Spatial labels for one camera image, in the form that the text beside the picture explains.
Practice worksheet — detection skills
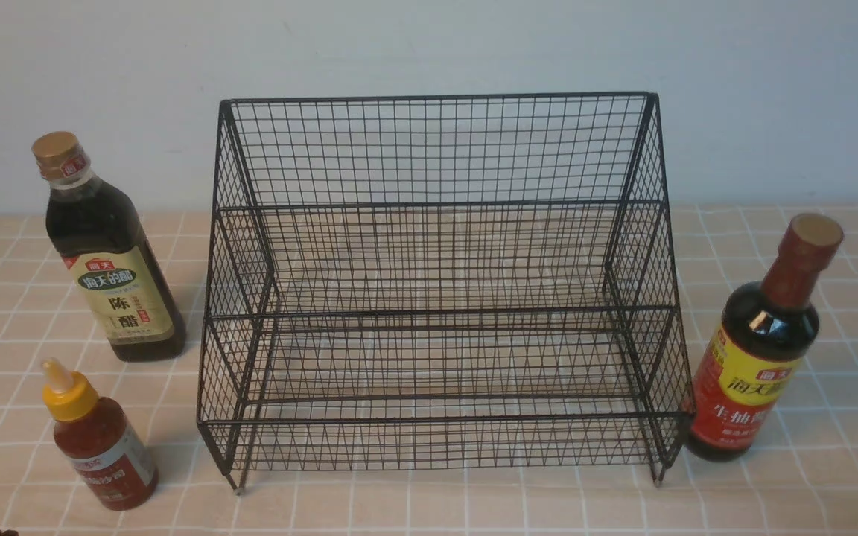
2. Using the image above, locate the soy sauce bottle red label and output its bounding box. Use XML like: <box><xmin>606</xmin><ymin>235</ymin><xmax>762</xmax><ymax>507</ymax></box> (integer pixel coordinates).
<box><xmin>687</xmin><ymin>213</ymin><xmax>845</xmax><ymax>462</ymax></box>

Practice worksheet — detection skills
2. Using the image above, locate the red chili sauce squeeze bottle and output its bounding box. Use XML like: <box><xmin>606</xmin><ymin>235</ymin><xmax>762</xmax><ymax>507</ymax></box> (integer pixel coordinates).
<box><xmin>41</xmin><ymin>359</ymin><xmax>159</xmax><ymax>511</ymax></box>

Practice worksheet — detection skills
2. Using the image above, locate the black wire mesh rack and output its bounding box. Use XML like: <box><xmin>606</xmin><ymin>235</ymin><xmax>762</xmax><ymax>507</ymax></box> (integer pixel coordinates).
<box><xmin>197</xmin><ymin>91</ymin><xmax>692</xmax><ymax>493</ymax></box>

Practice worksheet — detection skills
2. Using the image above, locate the dark vinegar bottle gold cap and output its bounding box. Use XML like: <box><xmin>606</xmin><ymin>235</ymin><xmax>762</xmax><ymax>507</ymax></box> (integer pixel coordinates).
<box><xmin>31</xmin><ymin>131</ymin><xmax>187</xmax><ymax>363</ymax></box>

